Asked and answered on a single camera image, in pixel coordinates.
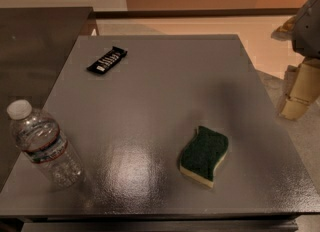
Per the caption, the clear plastic water bottle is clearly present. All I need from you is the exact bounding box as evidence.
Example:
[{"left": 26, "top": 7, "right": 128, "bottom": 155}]
[{"left": 7, "top": 99, "right": 84, "bottom": 188}]

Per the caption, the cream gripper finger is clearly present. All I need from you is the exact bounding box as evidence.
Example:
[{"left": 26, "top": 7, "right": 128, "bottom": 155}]
[
  {"left": 271, "top": 16, "right": 296, "bottom": 41},
  {"left": 278, "top": 58, "right": 320, "bottom": 120}
]

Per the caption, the black rxbar chocolate bar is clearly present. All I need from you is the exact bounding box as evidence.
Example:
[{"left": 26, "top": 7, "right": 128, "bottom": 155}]
[{"left": 87, "top": 46, "right": 127, "bottom": 75}]

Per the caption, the green and yellow sponge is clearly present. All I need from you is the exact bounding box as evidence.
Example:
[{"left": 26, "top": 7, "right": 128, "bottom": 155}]
[{"left": 179, "top": 126, "right": 229, "bottom": 188}]

